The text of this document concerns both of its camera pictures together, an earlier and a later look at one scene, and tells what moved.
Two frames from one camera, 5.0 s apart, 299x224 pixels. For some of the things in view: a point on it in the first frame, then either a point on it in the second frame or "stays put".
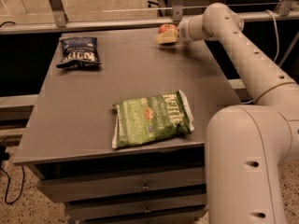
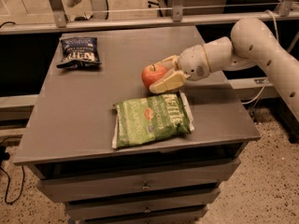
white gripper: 182,32 to 192,63
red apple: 166,27 to 150,73
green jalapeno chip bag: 150,119 stays put
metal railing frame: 290,11 stays put
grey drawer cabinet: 119,133 stays put
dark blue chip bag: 78,52 stays put
